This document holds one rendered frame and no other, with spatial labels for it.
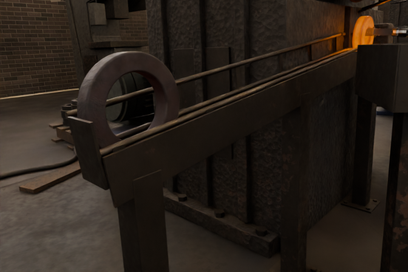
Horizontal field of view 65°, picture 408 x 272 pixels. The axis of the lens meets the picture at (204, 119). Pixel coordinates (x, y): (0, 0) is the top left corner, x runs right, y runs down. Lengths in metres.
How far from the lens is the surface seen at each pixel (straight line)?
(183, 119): 0.59
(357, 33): 1.39
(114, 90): 1.96
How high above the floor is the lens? 0.73
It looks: 12 degrees down
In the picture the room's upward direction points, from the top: 3 degrees counter-clockwise
